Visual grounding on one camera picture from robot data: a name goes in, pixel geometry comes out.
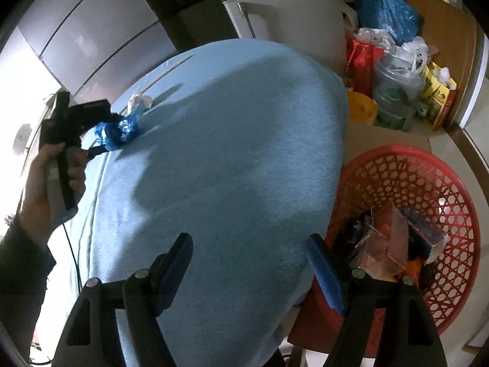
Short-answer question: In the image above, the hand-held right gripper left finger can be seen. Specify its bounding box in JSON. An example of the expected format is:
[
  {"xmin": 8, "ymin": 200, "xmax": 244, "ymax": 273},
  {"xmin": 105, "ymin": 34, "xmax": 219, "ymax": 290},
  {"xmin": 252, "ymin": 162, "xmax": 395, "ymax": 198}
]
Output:
[{"xmin": 51, "ymin": 232, "xmax": 195, "ymax": 367}]

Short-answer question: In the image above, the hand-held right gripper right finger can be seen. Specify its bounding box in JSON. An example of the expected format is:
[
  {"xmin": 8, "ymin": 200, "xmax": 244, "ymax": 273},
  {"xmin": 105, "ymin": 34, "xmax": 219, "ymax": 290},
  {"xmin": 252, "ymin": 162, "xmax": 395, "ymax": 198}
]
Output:
[{"xmin": 307, "ymin": 233, "xmax": 450, "ymax": 367}]

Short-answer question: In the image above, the translucent blue plastic bag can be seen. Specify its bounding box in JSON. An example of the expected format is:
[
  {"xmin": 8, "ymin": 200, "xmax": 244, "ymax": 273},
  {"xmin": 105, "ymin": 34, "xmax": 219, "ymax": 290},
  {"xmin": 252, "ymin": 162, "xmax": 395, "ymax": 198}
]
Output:
[{"xmin": 95, "ymin": 112, "xmax": 140, "ymax": 153}]

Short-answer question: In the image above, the clear plastic packaging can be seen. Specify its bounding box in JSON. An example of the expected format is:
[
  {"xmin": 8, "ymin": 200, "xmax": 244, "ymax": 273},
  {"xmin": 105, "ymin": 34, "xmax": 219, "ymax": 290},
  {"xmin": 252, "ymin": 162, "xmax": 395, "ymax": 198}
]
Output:
[{"xmin": 351, "ymin": 202, "xmax": 412, "ymax": 282}]

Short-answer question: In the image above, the orange plastic bag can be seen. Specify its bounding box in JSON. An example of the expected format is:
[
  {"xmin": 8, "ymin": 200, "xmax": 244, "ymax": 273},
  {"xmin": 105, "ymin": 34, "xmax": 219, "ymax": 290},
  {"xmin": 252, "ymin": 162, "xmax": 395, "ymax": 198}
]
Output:
[{"xmin": 401, "ymin": 258, "xmax": 425, "ymax": 280}]

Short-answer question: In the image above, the blue carton box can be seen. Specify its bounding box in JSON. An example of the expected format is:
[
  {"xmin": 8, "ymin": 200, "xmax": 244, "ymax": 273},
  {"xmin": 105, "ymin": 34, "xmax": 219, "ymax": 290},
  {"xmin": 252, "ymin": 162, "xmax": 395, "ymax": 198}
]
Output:
[{"xmin": 399, "ymin": 208, "xmax": 450, "ymax": 265}]

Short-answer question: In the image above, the red plastic basket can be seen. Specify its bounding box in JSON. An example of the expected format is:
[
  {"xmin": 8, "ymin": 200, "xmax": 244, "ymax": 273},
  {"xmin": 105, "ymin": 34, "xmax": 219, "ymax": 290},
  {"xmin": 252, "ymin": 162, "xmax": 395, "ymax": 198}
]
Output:
[{"xmin": 323, "ymin": 144, "xmax": 481, "ymax": 339}]

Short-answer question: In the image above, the person's left forearm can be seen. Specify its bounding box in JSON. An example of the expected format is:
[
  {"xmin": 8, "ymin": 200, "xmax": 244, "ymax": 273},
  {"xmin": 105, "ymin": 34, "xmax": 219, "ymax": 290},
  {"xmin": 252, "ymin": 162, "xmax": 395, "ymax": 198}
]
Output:
[{"xmin": 0, "ymin": 214, "xmax": 58, "ymax": 361}]

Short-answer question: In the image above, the person's left hand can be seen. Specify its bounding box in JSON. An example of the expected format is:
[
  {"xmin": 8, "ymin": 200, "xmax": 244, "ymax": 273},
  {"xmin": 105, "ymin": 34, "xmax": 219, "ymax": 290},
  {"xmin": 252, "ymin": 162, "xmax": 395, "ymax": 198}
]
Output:
[{"xmin": 19, "ymin": 143, "xmax": 88, "ymax": 245}]

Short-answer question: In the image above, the crumpled white tissue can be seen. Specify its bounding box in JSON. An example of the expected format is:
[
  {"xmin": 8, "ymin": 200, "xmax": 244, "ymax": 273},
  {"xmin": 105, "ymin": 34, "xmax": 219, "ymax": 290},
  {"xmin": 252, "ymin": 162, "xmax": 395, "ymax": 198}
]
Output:
[{"xmin": 128, "ymin": 92, "xmax": 153, "ymax": 114}]

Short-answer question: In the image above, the thin white strip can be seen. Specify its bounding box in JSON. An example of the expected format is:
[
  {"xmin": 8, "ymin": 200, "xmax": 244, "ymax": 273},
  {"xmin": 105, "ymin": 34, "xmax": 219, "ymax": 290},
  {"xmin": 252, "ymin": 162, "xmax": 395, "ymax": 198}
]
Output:
[{"xmin": 147, "ymin": 57, "xmax": 192, "ymax": 85}]

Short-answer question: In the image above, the silver panelled cabinet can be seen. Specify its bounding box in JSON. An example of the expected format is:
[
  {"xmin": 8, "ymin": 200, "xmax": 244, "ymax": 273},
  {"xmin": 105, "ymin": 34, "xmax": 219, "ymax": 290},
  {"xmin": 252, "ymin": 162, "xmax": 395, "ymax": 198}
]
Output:
[{"xmin": 15, "ymin": 0, "xmax": 181, "ymax": 101}]

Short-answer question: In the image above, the clear plastic water jug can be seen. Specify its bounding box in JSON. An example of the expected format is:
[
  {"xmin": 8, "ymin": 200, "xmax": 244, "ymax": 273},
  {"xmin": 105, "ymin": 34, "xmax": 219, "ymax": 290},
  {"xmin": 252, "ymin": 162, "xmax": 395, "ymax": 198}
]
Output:
[{"xmin": 372, "ymin": 55, "xmax": 427, "ymax": 131}]

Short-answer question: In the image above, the white refrigerator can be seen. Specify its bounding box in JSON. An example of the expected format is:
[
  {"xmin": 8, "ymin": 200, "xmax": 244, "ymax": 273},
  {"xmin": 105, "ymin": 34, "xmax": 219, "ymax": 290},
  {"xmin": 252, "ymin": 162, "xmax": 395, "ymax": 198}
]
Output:
[{"xmin": 206, "ymin": 0, "xmax": 349, "ymax": 74}]

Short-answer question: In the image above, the yellow packet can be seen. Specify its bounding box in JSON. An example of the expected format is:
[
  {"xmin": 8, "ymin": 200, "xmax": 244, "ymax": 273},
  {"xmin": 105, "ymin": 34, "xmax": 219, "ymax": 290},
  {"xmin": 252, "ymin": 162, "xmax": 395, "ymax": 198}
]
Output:
[{"xmin": 420, "ymin": 61, "xmax": 458, "ymax": 131}]

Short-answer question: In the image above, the red gift bag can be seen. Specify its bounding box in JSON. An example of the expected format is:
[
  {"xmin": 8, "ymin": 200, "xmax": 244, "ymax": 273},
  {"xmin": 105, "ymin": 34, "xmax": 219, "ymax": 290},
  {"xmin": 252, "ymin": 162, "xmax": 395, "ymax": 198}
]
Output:
[{"xmin": 346, "ymin": 38, "xmax": 385, "ymax": 96}]

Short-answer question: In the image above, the white plastic bag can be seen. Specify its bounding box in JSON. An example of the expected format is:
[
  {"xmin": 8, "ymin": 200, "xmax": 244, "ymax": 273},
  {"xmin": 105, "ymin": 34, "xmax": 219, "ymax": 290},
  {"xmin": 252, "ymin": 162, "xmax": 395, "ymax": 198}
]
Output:
[
  {"xmin": 397, "ymin": 36, "xmax": 438, "ymax": 77},
  {"xmin": 357, "ymin": 27, "xmax": 396, "ymax": 49}
]

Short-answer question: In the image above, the brown wooden cabinet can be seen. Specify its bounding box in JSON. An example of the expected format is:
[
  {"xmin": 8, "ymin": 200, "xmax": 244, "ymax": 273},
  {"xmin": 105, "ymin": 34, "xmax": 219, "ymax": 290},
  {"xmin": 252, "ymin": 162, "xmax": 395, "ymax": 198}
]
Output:
[{"xmin": 390, "ymin": 0, "xmax": 478, "ymax": 131}]

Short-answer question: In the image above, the large blue plastic bag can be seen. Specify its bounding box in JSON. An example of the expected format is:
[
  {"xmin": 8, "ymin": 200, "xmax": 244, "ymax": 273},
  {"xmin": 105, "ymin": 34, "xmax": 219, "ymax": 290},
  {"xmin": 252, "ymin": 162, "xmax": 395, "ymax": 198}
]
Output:
[{"xmin": 355, "ymin": 0, "xmax": 423, "ymax": 45}]

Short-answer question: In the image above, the round white wall fixture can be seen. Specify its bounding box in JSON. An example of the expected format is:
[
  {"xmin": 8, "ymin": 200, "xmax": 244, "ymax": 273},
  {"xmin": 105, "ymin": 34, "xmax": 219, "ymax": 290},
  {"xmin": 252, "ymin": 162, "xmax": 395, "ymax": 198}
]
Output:
[{"xmin": 11, "ymin": 122, "xmax": 33, "ymax": 157}]

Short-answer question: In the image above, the black cable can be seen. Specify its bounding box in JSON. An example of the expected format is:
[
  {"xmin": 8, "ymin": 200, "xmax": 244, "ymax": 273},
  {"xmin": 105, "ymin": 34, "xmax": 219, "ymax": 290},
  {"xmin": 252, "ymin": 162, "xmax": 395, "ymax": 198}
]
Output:
[{"xmin": 62, "ymin": 222, "xmax": 83, "ymax": 299}]

